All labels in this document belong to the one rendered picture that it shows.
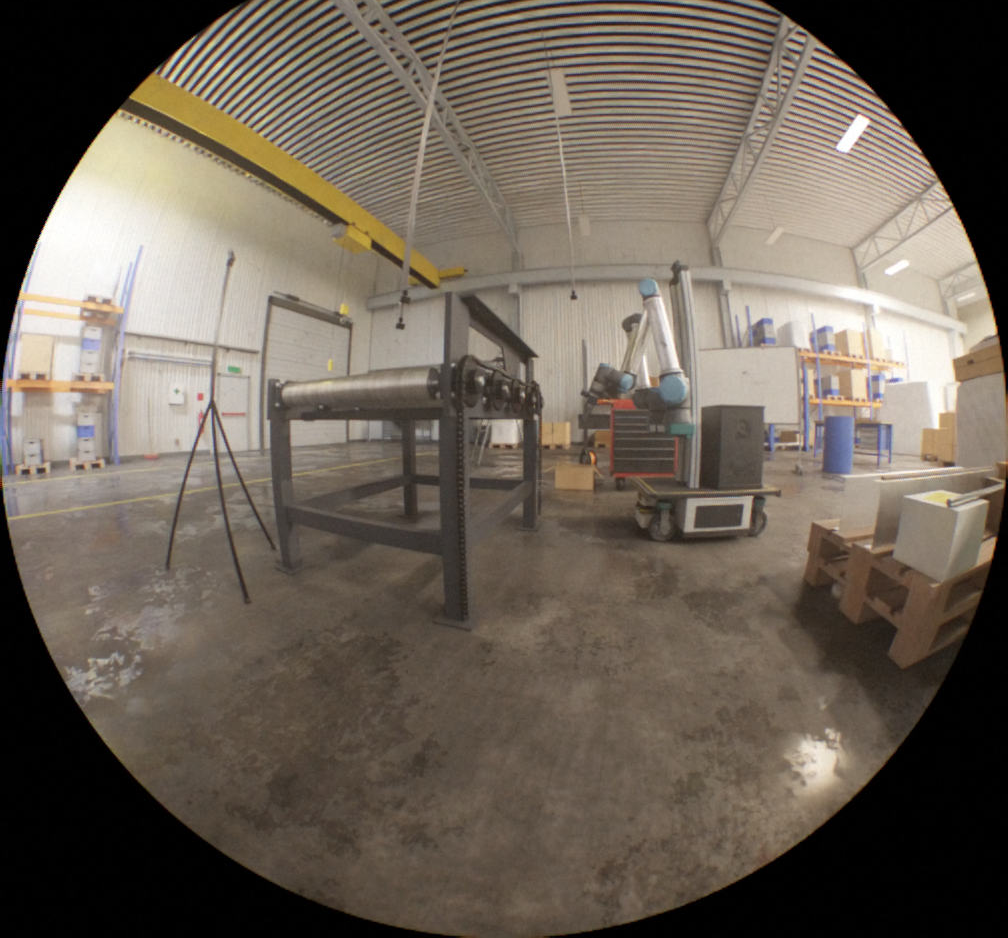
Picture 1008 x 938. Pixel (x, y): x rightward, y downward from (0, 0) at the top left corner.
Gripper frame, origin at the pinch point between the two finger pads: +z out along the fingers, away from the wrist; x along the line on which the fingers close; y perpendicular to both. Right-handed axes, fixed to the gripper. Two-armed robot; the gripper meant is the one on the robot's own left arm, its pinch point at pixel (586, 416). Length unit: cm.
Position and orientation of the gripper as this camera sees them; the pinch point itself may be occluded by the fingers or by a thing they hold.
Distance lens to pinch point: 208.7
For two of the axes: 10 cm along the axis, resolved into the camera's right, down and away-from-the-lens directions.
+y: -8.7, -4.1, 2.7
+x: -3.6, 1.4, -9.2
